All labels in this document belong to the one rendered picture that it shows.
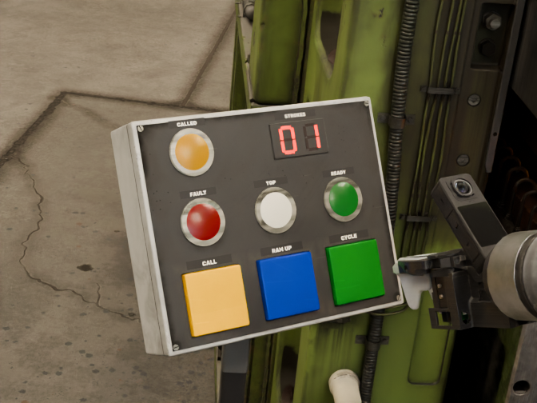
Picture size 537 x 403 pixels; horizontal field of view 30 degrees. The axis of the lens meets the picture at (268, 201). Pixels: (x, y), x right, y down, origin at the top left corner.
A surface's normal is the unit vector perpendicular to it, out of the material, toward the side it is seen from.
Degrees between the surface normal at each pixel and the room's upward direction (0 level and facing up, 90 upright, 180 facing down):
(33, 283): 0
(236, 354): 90
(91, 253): 0
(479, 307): 90
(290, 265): 60
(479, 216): 28
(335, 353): 90
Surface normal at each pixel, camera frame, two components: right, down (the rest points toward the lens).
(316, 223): 0.46, -0.09
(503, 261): -0.85, -0.34
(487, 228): 0.28, -0.60
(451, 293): -0.87, 0.14
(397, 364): 0.06, 0.44
